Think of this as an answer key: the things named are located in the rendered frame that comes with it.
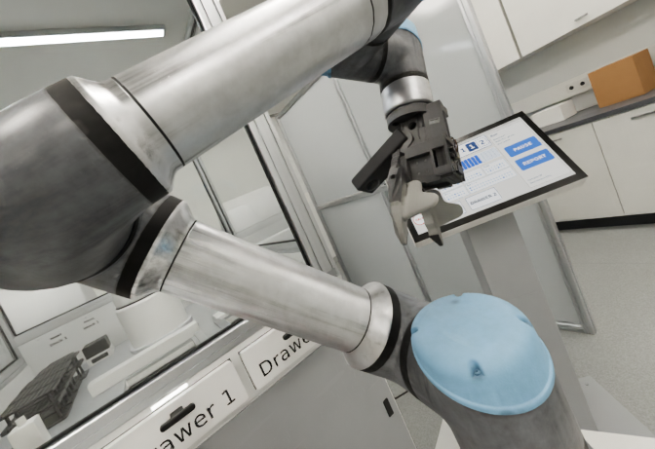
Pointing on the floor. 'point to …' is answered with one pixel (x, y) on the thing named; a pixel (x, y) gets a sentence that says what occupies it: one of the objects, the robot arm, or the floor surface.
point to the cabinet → (317, 411)
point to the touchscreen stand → (541, 320)
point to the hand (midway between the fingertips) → (420, 247)
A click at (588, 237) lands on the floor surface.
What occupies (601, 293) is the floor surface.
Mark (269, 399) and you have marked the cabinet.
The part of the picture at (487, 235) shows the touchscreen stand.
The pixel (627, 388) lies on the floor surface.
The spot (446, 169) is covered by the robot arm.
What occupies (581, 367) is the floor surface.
